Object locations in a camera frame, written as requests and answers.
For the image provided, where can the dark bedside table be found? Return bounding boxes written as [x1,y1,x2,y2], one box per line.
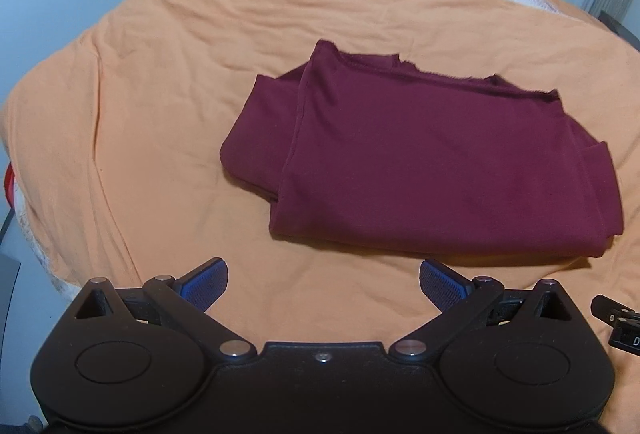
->
[598,11,640,50]

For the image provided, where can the maroon garment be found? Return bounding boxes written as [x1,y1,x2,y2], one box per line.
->
[220,40,624,256]

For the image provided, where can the orange bed cover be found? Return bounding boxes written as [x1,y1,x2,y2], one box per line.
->
[0,0,640,384]

